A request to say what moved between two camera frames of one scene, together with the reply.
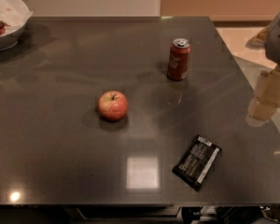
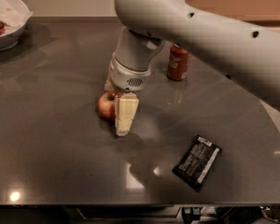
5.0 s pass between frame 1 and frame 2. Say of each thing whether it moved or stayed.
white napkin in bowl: stayed
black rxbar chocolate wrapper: stayed
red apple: stayed
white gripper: moved
